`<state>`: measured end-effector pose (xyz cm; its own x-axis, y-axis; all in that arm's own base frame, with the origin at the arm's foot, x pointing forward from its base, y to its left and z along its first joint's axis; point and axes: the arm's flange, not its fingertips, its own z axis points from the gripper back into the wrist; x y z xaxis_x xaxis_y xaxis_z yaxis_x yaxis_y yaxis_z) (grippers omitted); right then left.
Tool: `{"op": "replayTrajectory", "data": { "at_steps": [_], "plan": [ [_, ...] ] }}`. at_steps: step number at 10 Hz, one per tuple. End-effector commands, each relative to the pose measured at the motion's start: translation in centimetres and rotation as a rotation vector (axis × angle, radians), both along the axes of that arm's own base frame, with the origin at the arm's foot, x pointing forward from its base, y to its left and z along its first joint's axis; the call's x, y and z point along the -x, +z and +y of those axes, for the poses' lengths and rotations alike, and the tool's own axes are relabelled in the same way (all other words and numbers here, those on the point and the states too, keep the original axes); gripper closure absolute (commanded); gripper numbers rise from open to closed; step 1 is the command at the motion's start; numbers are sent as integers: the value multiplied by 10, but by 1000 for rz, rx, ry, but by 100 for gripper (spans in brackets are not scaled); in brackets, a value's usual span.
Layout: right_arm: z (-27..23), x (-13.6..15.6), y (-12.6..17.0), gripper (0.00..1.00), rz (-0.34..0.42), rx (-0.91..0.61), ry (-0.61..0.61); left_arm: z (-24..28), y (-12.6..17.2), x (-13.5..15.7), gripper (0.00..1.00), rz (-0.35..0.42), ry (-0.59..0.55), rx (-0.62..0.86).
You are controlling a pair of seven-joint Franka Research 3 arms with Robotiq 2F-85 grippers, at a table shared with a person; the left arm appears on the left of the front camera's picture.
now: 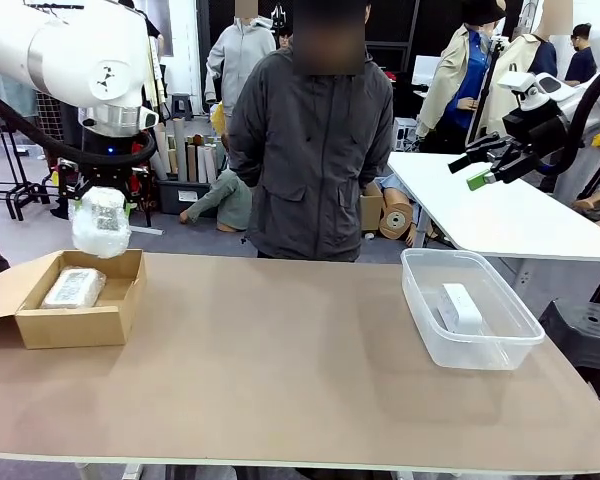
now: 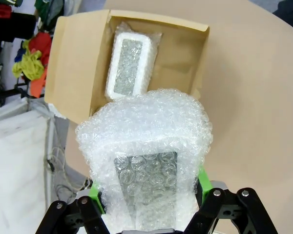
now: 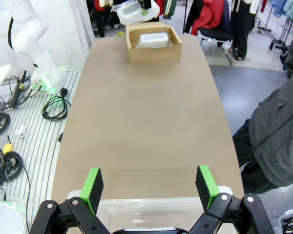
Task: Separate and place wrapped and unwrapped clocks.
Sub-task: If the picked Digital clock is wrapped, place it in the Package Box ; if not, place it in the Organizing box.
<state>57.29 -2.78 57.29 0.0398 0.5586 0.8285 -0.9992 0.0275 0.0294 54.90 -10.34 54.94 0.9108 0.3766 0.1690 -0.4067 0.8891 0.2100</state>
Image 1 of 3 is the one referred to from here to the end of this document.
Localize brown paper roll spool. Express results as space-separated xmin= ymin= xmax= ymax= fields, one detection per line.
xmin=378 ymin=188 xmax=416 ymax=245

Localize white unwrapped digital clock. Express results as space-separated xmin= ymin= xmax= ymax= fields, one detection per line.
xmin=435 ymin=282 xmax=483 ymax=336

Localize bare mannequin legs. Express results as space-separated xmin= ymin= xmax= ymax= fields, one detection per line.
xmin=572 ymin=167 xmax=600 ymax=231

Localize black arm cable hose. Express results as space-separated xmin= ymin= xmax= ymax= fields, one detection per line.
xmin=529 ymin=64 xmax=600 ymax=177
xmin=0 ymin=82 xmax=157 ymax=167

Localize mannequin torso green sweater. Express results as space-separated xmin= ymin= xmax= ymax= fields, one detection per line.
xmin=179 ymin=169 xmax=255 ymax=234

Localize white work table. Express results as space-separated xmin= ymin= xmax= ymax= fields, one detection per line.
xmin=387 ymin=151 xmax=600 ymax=264

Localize tall grey paper tube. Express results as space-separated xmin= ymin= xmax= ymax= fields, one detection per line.
xmin=173 ymin=116 xmax=189 ymax=183

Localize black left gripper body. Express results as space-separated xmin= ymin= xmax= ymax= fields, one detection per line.
xmin=82 ymin=133 xmax=149 ymax=176

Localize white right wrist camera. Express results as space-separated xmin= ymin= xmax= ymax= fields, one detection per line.
xmin=496 ymin=71 xmax=540 ymax=112

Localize black clothes rack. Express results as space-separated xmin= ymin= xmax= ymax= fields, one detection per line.
xmin=0 ymin=2 xmax=155 ymax=229

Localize black bin holding tubes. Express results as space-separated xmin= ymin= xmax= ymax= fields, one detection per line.
xmin=155 ymin=177 xmax=222 ymax=217

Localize person in grey jacket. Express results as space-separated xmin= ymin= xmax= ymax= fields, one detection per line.
xmin=227 ymin=0 xmax=399 ymax=264

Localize lying mannequin blue top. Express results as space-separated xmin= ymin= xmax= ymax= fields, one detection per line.
xmin=378 ymin=172 xmax=406 ymax=197

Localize black plastic stool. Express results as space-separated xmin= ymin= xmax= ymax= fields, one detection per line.
xmin=538 ymin=298 xmax=600 ymax=401

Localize mannequin beige coat blue shirt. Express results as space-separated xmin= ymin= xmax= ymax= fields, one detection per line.
xmin=415 ymin=0 xmax=499 ymax=156

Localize beige paper tube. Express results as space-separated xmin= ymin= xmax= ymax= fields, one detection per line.
xmin=153 ymin=123 xmax=173 ymax=176

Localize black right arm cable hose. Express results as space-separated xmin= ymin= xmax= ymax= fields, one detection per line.
xmin=529 ymin=64 xmax=600 ymax=177

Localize white computer case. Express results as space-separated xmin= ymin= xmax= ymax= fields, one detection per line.
xmin=395 ymin=117 xmax=420 ymax=152

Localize white monitor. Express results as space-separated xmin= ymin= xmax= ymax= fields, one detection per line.
xmin=411 ymin=54 xmax=444 ymax=87

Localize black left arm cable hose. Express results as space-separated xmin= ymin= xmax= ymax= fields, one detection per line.
xmin=0 ymin=82 xmax=157 ymax=167

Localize yellow bag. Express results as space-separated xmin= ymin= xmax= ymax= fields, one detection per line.
xmin=210 ymin=101 xmax=229 ymax=135

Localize mannequin cream jacket navy shirt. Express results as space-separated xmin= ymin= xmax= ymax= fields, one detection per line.
xmin=484 ymin=0 xmax=562 ymax=151

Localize clear plastic container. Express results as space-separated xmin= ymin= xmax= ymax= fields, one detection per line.
xmin=400 ymin=247 xmax=547 ymax=372

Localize bubble-wrapped clock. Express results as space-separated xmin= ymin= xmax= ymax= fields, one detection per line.
xmin=40 ymin=267 xmax=108 ymax=310
xmin=71 ymin=187 xmax=132 ymax=260

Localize bystander in navy t-shirt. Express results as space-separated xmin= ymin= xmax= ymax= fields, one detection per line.
xmin=564 ymin=22 xmax=600 ymax=87

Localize small dark step stool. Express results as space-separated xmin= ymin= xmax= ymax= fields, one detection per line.
xmin=170 ymin=92 xmax=195 ymax=122

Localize brown cardboard carton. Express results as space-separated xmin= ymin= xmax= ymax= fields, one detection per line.
xmin=360 ymin=184 xmax=387 ymax=233

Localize slanted grey paper tube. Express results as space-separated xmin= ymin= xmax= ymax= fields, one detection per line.
xmin=149 ymin=130 xmax=170 ymax=182

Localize open cardboard box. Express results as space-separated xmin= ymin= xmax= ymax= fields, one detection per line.
xmin=0 ymin=248 xmax=148 ymax=351

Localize mannequin in grey hoodie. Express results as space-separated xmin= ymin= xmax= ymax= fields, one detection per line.
xmin=204 ymin=0 xmax=278 ymax=119

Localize black tripod pole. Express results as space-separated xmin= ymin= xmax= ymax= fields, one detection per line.
xmin=463 ymin=35 xmax=509 ymax=159

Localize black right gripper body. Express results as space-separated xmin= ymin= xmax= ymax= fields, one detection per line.
xmin=503 ymin=103 xmax=572 ymax=156

